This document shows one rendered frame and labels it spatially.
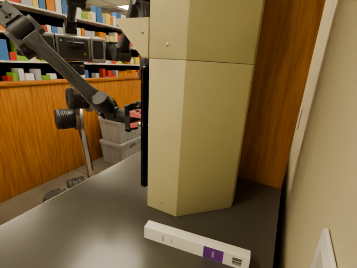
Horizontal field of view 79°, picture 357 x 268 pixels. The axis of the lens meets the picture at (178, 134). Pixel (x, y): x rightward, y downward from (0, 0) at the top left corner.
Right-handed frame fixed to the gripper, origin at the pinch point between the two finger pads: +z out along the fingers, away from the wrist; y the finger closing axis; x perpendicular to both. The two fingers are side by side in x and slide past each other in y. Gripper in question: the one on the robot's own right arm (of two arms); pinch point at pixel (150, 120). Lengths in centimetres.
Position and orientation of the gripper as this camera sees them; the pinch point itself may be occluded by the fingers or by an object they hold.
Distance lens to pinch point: 78.2
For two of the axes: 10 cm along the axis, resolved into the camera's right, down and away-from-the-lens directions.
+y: 0.5, -9.5, -3.1
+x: 4.5, -2.5, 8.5
